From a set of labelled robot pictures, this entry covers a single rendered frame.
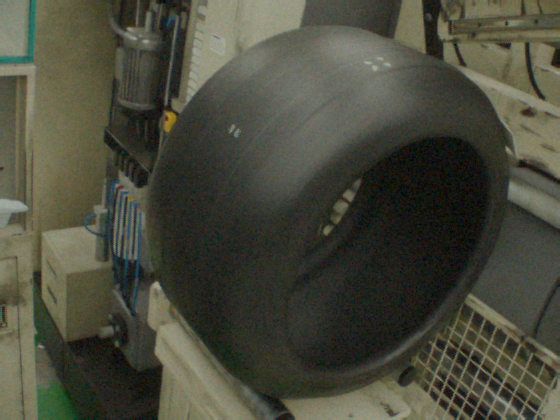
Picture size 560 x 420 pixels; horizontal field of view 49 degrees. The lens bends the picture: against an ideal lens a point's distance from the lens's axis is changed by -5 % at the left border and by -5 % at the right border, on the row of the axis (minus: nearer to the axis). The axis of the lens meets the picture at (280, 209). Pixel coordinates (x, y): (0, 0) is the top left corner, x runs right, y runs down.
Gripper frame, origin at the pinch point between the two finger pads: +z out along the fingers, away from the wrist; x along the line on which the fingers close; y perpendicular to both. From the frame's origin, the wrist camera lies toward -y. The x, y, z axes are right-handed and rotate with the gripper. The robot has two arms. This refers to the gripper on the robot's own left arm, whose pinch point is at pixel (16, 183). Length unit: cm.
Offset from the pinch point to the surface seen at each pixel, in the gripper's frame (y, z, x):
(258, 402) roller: 7, 18, 59
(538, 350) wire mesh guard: -4, 64, 80
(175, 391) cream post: 44, 29, 27
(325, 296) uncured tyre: 7, 46, 44
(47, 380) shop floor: 113, 29, -41
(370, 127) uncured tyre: -41, 21, 58
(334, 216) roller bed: 7, 70, 21
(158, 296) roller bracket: 9.0, 17.1, 29.5
